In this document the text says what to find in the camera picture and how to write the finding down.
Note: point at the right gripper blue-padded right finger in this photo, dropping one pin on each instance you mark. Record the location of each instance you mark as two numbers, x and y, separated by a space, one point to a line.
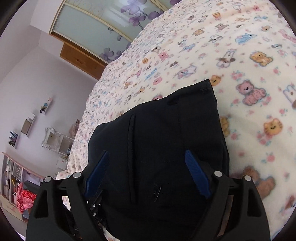
236 211

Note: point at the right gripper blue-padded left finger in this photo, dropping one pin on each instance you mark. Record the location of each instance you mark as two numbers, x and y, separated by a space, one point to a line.
61 210

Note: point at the black pants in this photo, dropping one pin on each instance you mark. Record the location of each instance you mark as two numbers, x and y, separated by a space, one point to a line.
148 192

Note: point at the red patterned bag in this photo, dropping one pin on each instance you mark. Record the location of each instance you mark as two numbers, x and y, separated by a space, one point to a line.
24 199

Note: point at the pink edged bookcase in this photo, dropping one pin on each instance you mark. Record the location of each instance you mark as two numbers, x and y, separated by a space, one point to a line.
13 174

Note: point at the wooden room door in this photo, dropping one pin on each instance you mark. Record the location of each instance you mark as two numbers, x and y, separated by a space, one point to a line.
82 61

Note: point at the cartoon print fleece bedspread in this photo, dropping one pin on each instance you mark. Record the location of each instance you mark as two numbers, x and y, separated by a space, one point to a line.
247 50

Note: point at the glass sliding door wardrobe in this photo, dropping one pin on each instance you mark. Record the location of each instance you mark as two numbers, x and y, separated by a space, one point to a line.
105 29

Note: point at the white wire rack shelf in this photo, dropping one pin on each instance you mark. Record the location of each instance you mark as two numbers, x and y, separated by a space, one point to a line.
57 142

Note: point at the wall shelf with books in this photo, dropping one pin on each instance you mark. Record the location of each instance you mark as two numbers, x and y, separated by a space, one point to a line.
13 139

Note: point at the white wall shelf with box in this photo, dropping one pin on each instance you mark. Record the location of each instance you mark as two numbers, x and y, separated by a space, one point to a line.
28 123

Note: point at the small white wall shelf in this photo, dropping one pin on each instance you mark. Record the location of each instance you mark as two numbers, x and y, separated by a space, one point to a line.
45 106

